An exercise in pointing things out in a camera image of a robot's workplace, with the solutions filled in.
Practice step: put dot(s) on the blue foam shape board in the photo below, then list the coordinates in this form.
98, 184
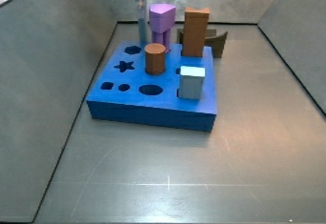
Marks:
132, 96

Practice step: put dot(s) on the light blue rectangular block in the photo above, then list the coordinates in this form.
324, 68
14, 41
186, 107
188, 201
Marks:
192, 82

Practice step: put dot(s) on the brown cylinder block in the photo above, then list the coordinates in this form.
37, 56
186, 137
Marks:
156, 58

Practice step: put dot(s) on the tall brown block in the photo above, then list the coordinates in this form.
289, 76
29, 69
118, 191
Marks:
194, 31

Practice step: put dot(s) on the purple two-pronged block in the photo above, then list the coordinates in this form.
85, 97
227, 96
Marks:
162, 20

